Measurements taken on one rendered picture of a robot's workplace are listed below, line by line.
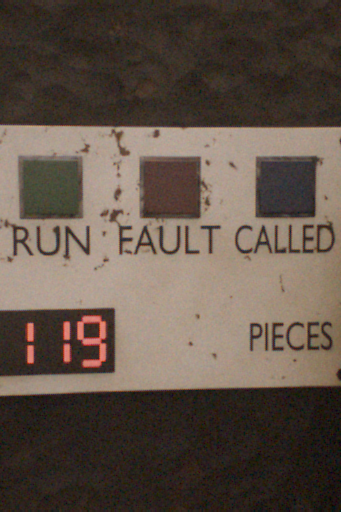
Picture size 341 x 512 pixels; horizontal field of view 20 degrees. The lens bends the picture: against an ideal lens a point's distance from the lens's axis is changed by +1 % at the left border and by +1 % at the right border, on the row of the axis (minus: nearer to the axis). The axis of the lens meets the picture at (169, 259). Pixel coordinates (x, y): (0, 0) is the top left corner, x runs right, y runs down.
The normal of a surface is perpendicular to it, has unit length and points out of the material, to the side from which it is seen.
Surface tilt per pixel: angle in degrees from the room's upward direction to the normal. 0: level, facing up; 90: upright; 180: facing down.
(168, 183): 90
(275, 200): 90
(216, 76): 90
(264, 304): 90
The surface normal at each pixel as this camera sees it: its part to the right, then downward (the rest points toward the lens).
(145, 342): 0.13, 0.08
